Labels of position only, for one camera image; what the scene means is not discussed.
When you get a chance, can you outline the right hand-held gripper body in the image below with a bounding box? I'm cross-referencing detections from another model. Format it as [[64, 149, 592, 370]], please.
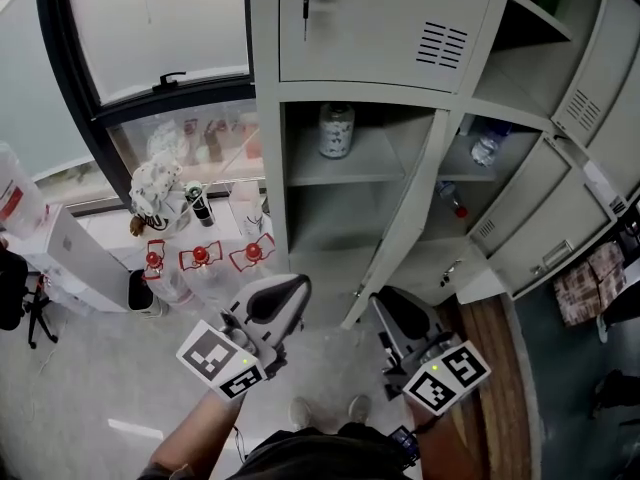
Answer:
[[368, 287, 492, 417]]

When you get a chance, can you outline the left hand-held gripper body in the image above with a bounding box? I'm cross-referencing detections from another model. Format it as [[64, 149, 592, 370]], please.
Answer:
[[174, 272, 312, 400]]

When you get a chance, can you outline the grey metal locker cabinet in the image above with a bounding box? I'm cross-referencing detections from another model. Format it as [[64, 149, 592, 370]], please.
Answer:
[[244, 0, 640, 330]]

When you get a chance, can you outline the person's left forearm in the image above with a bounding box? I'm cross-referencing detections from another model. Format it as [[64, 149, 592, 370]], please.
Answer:
[[149, 387, 246, 480]]

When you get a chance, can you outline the person's right forearm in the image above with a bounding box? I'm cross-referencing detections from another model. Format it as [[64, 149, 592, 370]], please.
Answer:
[[404, 402, 481, 480]]

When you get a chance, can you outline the large clear bottle red cap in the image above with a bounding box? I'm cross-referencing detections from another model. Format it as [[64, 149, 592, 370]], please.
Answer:
[[178, 240, 236, 309], [141, 239, 194, 309], [228, 232, 279, 294]]

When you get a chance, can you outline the brown wooden slat platform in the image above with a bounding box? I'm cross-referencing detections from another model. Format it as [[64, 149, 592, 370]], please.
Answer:
[[434, 292, 534, 480]]

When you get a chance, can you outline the black handheld device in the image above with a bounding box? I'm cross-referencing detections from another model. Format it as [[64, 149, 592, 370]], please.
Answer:
[[387, 425, 420, 467]]

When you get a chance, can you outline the small white black bin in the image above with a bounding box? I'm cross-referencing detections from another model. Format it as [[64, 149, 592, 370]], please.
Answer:
[[127, 267, 171, 319]]

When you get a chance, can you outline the person's right white shoe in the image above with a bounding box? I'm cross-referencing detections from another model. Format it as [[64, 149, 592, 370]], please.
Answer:
[[348, 394, 372, 425]]

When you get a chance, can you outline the person's white shoe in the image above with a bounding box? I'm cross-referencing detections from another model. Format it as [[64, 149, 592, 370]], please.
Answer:
[[348, 394, 372, 425], [288, 396, 314, 429]]

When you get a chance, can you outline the clear plastic cup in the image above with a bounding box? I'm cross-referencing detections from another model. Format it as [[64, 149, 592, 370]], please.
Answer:
[[228, 182, 269, 239]]

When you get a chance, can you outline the person's left white shoe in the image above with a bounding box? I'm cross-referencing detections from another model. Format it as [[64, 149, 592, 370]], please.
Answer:
[[288, 396, 314, 429]]

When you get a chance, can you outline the black thermos bottle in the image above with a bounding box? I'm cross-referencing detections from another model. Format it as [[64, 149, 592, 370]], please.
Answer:
[[183, 180, 215, 228]]

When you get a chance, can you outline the small clear bottle red cap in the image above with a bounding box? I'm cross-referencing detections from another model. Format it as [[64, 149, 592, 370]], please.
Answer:
[[433, 180, 470, 219]]

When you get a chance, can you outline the person's dark grey shirt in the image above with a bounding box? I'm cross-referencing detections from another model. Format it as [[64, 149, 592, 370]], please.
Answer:
[[137, 420, 419, 480]]

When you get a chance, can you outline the white dotted cloth bag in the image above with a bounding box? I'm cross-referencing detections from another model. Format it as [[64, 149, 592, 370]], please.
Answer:
[[128, 148, 194, 242]]

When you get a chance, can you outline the white water dispenser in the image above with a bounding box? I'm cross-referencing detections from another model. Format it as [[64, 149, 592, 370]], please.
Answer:
[[14, 202, 131, 314]]

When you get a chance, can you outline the patterned cardboard box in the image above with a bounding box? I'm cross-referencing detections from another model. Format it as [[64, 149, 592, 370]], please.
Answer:
[[552, 240, 629, 328]]

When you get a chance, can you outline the white labelled jar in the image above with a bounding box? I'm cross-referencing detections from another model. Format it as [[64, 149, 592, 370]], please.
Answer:
[[318, 101, 356, 160]]

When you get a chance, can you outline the clear water bottle blue label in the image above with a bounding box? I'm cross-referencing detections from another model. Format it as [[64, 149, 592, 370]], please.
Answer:
[[469, 117, 511, 168]]

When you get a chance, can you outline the black office chair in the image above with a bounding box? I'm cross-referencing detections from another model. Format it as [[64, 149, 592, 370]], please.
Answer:
[[0, 245, 59, 350]]

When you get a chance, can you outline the clear water jug red label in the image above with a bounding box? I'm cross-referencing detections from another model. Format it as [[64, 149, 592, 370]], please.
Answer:
[[0, 140, 49, 239]]

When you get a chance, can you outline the black key with fob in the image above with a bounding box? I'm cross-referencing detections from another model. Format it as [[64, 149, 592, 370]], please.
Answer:
[[294, 0, 329, 43]]

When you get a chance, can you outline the thin black cable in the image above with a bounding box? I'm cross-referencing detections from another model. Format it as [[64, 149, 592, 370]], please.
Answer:
[[230, 423, 247, 462], [412, 414, 446, 437]]

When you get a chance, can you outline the black window handle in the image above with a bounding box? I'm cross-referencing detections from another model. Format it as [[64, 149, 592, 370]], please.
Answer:
[[152, 71, 187, 93]]

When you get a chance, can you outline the black window frame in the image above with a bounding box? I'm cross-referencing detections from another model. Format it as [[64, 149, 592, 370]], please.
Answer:
[[32, 0, 261, 219]]

